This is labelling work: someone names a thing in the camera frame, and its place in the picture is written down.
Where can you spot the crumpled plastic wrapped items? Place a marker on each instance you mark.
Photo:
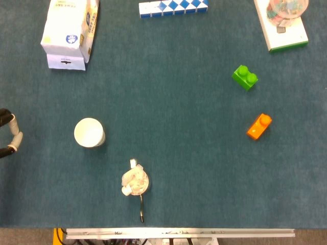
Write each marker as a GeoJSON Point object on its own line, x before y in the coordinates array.
{"type": "Point", "coordinates": [132, 180]}

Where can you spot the aluminium frame rail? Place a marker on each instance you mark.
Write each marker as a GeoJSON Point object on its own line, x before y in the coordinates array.
{"type": "Point", "coordinates": [178, 233]}

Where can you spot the white green flat box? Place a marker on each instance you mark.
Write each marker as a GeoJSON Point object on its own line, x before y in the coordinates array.
{"type": "Point", "coordinates": [283, 33]}

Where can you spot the green toy brick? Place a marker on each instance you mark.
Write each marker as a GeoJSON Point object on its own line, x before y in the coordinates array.
{"type": "Point", "coordinates": [244, 77]}

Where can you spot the orange toy brick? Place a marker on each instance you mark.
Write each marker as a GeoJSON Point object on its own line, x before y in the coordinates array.
{"type": "Point", "coordinates": [258, 126]}

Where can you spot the yellow frame part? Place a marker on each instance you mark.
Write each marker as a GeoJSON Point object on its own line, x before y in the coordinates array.
{"type": "Point", "coordinates": [57, 236]}

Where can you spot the clear jar of colourful clips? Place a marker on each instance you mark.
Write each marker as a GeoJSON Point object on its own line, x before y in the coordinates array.
{"type": "Point", "coordinates": [286, 11]}

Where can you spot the white paper cup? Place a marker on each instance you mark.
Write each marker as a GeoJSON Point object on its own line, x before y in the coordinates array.
{"type": "Point", "coordinates": [89, 132]}

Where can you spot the white tissue pack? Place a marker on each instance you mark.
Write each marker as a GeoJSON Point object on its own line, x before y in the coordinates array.
{"type": "Point", "coordinates": [69, 33]}

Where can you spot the blue white magic snake toy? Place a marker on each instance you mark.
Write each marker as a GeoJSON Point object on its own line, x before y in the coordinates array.
{"type": "Point", "coordinates": [173, 9]}

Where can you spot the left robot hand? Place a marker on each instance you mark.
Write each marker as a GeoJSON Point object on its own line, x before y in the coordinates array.
{"type": "Point", "coordinates": [14, 135]}

